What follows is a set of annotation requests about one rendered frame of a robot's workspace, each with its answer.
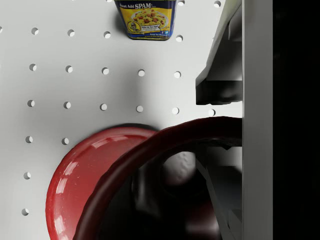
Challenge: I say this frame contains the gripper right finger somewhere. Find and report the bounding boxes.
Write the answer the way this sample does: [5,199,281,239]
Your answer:
[195,145,243,240]

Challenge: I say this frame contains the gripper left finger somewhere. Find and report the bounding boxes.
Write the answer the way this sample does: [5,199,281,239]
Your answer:
[195,0,243,106]

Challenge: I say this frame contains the red plate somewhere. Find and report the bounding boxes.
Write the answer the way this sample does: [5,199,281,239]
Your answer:
[45,126,161,240]

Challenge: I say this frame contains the red mug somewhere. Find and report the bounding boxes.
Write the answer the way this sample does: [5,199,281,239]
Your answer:
[73,116,243,240]

